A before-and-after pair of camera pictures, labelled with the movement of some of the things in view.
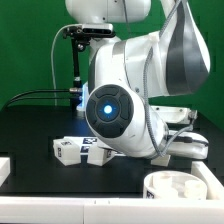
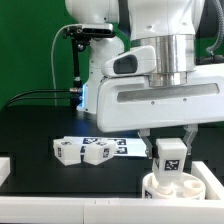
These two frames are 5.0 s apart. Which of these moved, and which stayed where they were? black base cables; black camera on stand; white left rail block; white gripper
Moved: white gripper
Stayed: black camera on stand; black base cables; white left rail block
